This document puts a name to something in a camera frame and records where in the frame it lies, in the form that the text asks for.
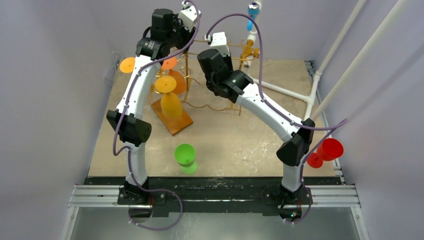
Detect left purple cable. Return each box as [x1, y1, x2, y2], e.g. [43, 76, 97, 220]
[112, 0, 184, 231]

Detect orange pipe fitting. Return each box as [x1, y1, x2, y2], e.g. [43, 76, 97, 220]
[240, 31, 260, 60]

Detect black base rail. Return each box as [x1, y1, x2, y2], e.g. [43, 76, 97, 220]
[69, 177, 360, 218]

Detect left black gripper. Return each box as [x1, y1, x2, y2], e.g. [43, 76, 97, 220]
[166, 14, 197, 52]

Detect yellow goblet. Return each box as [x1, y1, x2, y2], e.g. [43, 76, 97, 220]
[119, 56, 136, 74]
[154, 75, 183, 118]

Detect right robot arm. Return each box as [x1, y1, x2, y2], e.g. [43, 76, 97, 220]
[197, 48, 315, 204]

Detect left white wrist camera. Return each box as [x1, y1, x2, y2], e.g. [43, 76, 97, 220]
[177, 1, 202, 32]

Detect white pvc pipe frame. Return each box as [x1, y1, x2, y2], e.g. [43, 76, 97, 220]
[243, 0, 413, 123]

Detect yellow goblet front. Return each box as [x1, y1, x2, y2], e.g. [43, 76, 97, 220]
[154, 75, 183, 118]

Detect gold rectangular wire rack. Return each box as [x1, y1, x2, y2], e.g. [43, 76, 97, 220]
[178, 40, 256, 116]

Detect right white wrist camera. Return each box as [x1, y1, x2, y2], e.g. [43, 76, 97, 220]
[204, 32, 231, 57]

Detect red plastic goblet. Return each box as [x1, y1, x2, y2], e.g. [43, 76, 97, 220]
[306, 138, 344, 169]

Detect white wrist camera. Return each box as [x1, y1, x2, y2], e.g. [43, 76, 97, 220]
[204, 32, 231, 57]
[177, 1, 202, 32]

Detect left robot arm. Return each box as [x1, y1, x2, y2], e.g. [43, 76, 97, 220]
[106, 4, 201, 205]

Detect green plastic goblet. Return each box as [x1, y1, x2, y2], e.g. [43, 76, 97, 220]
[174, 143, 198, 175]

